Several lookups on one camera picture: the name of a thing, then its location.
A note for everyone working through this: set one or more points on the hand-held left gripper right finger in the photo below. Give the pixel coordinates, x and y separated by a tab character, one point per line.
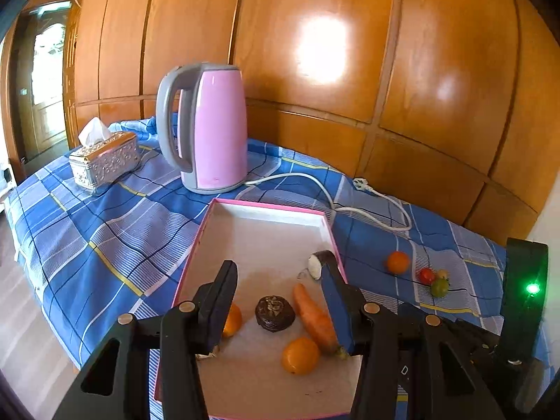
339	315

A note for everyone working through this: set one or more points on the grey kettle base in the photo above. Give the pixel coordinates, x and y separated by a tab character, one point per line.
210	189

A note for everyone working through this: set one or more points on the small orange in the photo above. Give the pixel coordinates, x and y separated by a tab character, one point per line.
397	261

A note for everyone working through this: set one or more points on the green lime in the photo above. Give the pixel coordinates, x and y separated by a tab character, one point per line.
439	288

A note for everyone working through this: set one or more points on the dark brown mangosteen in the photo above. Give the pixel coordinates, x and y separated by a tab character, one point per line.
274	313

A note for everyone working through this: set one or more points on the pink shallow box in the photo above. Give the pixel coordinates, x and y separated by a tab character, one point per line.
262	245

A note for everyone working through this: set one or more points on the wooden panelled wardrobe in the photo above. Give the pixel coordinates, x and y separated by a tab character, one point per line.
415	74

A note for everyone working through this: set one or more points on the wooden door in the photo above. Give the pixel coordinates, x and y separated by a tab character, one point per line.
43	113

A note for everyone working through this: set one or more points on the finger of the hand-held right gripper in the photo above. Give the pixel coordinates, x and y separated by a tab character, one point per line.
477	334

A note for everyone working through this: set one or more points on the pink electric kettle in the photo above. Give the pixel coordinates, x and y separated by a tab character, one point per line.
218	131

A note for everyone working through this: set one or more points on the blue plaid bedsheet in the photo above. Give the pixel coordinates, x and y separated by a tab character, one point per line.
109	236

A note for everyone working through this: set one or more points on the red tomato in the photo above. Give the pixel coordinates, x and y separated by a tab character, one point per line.
427	275

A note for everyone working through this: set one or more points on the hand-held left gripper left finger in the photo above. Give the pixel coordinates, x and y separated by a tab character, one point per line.
225	306

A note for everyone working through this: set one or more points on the cracked beige yam piece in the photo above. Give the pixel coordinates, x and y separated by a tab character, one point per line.
205	353

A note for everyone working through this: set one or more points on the small beige longan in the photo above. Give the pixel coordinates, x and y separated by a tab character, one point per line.
442	274

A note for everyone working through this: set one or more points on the orange carrot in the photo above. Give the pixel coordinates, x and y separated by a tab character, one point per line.
315	315

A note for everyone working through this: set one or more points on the silver embossed tissue box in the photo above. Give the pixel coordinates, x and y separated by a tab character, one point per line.
105	162

